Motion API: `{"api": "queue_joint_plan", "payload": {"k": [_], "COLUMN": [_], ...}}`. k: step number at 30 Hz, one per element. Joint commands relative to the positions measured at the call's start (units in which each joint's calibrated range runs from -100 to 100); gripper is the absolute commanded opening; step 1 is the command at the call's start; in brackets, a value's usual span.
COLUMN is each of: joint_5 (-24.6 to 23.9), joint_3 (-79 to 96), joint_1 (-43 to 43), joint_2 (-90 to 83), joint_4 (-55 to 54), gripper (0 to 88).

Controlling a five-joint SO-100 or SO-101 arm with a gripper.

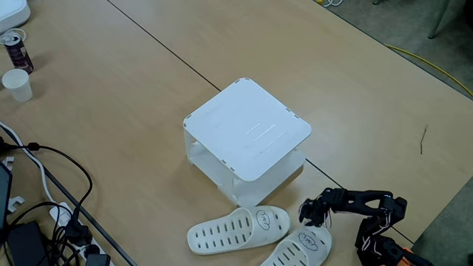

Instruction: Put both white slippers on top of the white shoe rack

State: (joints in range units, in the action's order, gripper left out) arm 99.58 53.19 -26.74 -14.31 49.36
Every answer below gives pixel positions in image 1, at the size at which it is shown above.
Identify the white slipper with dog print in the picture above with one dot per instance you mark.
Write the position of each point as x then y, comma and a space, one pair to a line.
221, 232
295, 251

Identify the grey chair leg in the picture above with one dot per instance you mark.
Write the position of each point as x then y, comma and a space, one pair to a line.
439, 18

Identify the purple drink can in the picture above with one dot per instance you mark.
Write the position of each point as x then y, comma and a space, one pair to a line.
19, 55

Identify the black power brick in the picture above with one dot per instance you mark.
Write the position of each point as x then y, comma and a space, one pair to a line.
26, 244

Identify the dark laptop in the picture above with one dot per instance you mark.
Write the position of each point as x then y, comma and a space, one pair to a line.
4, 196

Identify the black plug-in power adapter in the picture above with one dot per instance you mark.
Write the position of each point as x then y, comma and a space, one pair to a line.
98, 259

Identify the white printed bracket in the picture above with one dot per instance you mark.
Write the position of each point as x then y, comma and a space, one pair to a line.
15, 202
8, 161

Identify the white paper cup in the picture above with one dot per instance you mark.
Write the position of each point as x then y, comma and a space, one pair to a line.
17, 85

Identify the white flat device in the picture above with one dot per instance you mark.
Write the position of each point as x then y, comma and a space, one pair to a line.
13, 11

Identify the white power strip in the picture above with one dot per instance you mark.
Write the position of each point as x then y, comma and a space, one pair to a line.
63, 216

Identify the white two-tier shoe rack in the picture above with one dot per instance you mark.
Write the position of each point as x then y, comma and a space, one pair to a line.
247, 129

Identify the black mains plug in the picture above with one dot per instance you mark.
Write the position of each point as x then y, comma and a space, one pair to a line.
78, 233

